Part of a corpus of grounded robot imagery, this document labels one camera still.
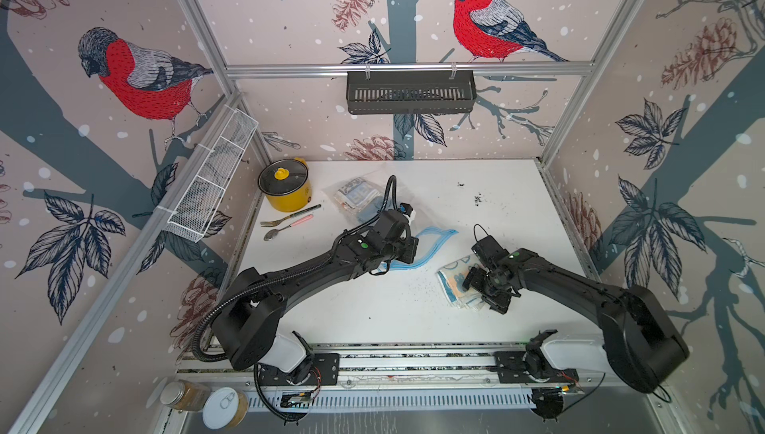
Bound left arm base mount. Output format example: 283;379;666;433
256;352;340;387

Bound pink handled spoon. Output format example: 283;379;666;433
263;214;314;241

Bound white wire mesh shelf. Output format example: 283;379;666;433
163;105;258;243

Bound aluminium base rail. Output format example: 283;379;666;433
175;340;665;393

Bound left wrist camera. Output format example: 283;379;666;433
398;203;416;224

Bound bunny print towel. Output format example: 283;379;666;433
436;255;486;312

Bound blue towel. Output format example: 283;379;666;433
354;192;384;224

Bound black corrugated cable conduit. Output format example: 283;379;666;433
189;175;400;363

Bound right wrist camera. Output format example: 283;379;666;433
472;236;509;271

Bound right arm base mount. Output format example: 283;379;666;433
493;330;579;385

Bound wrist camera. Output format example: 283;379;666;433
472;236;509;271
398;203;416;224

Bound tin can white lid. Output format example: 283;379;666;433
202;387;249;430

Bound black hanging wire basket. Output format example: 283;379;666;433
346;71;477;115

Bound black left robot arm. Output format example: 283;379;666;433
202;203;418;370

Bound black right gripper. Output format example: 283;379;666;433
459;263;510;312

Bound glass lid yellow knob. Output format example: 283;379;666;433
258;159;309;196

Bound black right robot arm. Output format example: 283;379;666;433
463;237;689;393

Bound green handled fork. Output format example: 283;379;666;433
260;204;322;228

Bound clear vacuum bag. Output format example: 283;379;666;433
323;164;457;271

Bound glass jar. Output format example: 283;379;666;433
159;380;212;412

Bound yellow electric pot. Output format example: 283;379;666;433
261;178;312;213

